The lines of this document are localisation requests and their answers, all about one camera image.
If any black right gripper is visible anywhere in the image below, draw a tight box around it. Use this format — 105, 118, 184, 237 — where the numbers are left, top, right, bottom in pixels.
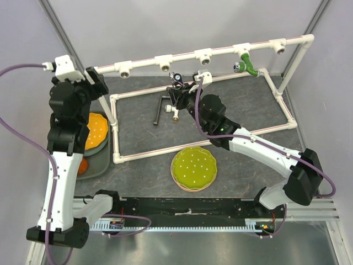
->
167, 82, 208, 131

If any chrome metal faucet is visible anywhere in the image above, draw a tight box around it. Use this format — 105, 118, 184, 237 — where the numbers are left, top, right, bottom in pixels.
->
169, 72, 184, 88

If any white PVC pipe frame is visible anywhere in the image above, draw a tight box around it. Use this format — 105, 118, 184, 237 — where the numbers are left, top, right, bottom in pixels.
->
95, 34, 314, 164

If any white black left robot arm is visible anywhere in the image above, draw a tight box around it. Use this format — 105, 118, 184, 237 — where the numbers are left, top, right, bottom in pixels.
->
26, 67, 121, 248

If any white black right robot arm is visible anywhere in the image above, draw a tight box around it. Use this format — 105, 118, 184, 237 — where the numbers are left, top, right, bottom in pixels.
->
167, 86, 323, 218

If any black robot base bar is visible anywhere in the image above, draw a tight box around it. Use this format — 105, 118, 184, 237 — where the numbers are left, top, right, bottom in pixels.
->
107, 192, 285, 220

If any white plastic faucet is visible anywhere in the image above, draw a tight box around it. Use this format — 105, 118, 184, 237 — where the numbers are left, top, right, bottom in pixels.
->
164, 104, 179, 122

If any orange dotted plate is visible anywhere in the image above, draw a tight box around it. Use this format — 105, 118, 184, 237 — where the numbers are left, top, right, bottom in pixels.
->
85, 112, 108, 151

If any dark grey lever faucet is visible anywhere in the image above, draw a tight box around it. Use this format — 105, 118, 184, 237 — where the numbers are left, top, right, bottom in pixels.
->
152, 95, 170, 126

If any dark grey tray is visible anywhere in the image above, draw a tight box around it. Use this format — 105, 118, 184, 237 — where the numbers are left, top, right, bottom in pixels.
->
77, 112, 111, 180

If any green dotted plate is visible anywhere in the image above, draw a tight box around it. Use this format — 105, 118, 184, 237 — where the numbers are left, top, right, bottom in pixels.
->
170, 147, 218, 192

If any green plastic faucet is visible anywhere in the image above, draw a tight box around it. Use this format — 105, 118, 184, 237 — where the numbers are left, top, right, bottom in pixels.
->
233, 54, 260, 77

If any orange plastic cup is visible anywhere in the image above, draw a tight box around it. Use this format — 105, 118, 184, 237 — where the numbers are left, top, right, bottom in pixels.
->
77, 157, 88, 175

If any pink rimmed plate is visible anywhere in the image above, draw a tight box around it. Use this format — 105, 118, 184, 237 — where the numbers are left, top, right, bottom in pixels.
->
170, 163, 218, 192

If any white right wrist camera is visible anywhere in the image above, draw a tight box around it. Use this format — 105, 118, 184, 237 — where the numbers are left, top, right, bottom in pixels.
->
192, 70, 213, 89

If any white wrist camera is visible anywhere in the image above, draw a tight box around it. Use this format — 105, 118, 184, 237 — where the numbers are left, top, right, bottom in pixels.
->
192, 70, 213, 89
42, 55, 85, 82

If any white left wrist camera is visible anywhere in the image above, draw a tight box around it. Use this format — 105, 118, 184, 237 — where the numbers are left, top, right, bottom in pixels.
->
42, 55, 85, 82

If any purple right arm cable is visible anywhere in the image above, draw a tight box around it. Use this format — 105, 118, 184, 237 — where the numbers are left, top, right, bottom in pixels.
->
194, 76, 337, 238

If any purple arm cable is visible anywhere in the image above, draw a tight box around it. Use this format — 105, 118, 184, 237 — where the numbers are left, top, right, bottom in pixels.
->
0, 62, 74, 265
194, 76, 337, 238

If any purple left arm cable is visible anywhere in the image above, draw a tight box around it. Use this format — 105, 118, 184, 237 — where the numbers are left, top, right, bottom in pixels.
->
0, 62, 74, 265

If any grey cable duct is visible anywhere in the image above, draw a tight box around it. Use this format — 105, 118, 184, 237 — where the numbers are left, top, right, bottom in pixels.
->
90, 216, 275, 233

